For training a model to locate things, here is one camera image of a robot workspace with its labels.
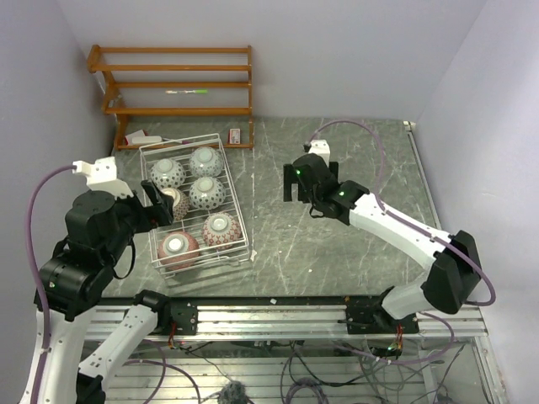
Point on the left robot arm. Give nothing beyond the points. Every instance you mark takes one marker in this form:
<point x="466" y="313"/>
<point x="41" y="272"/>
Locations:
<point x="100" y="226"/>

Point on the brown geometric pattern bowl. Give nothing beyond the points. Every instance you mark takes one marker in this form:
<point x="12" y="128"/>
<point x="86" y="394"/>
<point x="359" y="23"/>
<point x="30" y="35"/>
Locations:
<point x="181" y="203"/>

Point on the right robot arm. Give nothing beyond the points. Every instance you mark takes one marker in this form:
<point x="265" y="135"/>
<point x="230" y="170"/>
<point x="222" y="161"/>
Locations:
<point x="451" y="261"/>

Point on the white petal pattern bowl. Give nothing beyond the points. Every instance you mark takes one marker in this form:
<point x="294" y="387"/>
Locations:
<point x="206" y="162"/>

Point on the green white pen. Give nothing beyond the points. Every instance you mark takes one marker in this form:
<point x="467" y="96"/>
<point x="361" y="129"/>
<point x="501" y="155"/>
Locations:
<point x="187" y="91"/>

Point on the blue floral pattern bowl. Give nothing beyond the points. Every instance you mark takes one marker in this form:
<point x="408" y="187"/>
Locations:
<point x="207" y="193"/>

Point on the red patterned bowl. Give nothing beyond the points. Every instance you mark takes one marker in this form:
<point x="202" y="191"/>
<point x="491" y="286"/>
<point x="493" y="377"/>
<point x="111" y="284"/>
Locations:
<point x="177" y="251"/>

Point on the blue triangle pattern bowl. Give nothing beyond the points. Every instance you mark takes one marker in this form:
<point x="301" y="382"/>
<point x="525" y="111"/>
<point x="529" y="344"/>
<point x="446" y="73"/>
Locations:
<point x="220" y="230"/>

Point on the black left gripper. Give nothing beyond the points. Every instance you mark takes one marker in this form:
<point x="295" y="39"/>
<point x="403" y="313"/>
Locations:
<point x="159" y="213"/>

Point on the red white small box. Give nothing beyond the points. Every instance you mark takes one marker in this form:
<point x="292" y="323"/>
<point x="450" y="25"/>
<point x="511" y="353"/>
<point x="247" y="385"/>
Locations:
<point x="234" y="136"/>

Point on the olive leaf pattern bowl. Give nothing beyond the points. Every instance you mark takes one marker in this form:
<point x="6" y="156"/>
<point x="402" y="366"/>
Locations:
<point x="167" y="173"/>

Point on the aluminium mounting rail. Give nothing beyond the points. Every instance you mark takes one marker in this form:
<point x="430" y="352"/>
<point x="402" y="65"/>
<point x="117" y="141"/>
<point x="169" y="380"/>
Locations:
<point x="232" y="323"/>

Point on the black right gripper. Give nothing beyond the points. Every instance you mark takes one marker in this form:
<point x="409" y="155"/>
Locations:
<point x="291" y="178"/>

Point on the wooden shelf rack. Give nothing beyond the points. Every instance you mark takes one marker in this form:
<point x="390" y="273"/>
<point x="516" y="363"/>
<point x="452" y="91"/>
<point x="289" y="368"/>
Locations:
<point x="113" y="103"/>

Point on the white wire dish rack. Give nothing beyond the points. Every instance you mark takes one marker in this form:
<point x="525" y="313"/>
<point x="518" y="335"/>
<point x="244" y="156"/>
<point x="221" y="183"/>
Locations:
<point x="180" y="151"/>

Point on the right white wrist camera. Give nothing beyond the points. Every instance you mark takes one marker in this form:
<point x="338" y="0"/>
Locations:
<point x="320" y="148"/>

